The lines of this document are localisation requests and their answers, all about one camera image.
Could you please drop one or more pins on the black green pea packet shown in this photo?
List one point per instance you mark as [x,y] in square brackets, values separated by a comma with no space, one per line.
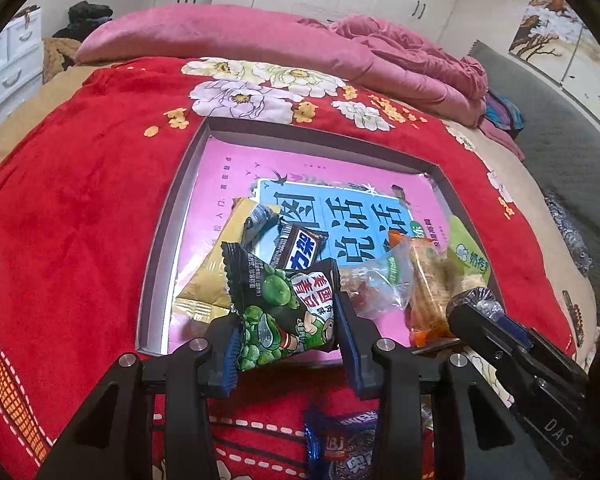
[280,310]

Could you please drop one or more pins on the light green snack packet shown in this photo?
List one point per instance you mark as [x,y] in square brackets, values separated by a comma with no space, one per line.
[467,255]

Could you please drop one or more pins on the red floral blanket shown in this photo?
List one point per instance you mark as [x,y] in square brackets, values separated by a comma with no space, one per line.
[80,210]

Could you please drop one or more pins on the pink book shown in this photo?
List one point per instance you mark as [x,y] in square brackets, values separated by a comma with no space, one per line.
[220,180]

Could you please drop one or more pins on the floral print wardrobe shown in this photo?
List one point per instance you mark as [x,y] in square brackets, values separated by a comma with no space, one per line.
[545,25]

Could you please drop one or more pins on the black chocolate bar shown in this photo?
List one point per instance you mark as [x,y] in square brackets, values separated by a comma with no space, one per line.
[300,247]

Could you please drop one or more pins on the grey floor mat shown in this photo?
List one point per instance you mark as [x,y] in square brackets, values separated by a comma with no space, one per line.
[555,125]

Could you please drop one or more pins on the small blue grey packet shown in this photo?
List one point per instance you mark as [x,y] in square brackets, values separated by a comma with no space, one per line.
[256,220]

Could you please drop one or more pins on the gold snack packet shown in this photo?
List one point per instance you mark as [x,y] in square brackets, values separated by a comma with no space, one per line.
[210,270]

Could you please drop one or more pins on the brown plush blanket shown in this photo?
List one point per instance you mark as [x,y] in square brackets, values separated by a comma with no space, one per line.
[60,57]

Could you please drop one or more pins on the blue purple cloth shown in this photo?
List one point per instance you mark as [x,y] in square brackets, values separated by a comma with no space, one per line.
[505,115]

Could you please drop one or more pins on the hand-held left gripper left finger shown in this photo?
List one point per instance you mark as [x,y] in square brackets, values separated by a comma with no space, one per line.
[230,360]

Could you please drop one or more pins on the blue snack packet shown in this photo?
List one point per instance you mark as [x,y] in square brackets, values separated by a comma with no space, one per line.
[340,445]

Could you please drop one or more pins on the clear plastic snack packet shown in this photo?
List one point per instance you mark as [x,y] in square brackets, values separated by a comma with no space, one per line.
[375,280]

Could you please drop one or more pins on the orange cracker packet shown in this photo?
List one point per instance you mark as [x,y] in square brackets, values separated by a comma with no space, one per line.
[425,285]

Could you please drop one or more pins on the silver patterned bag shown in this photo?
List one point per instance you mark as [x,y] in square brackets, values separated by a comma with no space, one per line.
[570,235]

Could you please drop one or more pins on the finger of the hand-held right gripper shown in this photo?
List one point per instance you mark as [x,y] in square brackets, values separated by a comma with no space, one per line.
[517,327]
[480,332]

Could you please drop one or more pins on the dark clothes pile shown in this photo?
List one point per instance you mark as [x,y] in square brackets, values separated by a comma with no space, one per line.
[90,20]

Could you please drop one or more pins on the shallow dark grey box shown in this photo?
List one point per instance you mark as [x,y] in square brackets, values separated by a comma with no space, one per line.
[177,240]

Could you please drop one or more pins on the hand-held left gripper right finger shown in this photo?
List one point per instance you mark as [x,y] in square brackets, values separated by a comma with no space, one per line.
[352,355]

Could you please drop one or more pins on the white drawer cabinet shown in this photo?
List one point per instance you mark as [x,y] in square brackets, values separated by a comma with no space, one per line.
[10,60]

